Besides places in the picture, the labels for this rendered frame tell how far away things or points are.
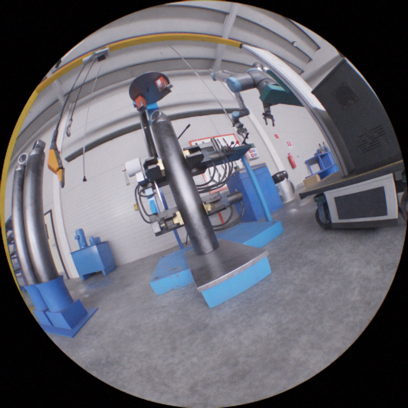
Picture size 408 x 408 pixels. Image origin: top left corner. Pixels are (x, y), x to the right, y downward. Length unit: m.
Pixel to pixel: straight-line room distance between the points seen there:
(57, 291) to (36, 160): 1.06
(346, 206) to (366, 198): 0.14
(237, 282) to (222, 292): 0.09
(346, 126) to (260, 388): 1.03
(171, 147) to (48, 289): 1.50
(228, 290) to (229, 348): 0.30
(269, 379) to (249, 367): 0.08
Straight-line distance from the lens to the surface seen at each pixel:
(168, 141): 1.23
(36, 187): 1.40
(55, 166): 1.03
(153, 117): 1.62
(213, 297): 0.69
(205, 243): 1.04
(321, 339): 0.50
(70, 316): 1.25
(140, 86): 2.05
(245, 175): 2.36
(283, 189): 3.03
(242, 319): 0.60
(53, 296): 1.23
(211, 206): 1.01
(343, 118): 0.87
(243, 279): 0.71
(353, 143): 0.86
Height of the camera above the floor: 0.45
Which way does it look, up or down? 4 degrees up
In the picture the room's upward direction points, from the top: 22 degrees counter-clockwise
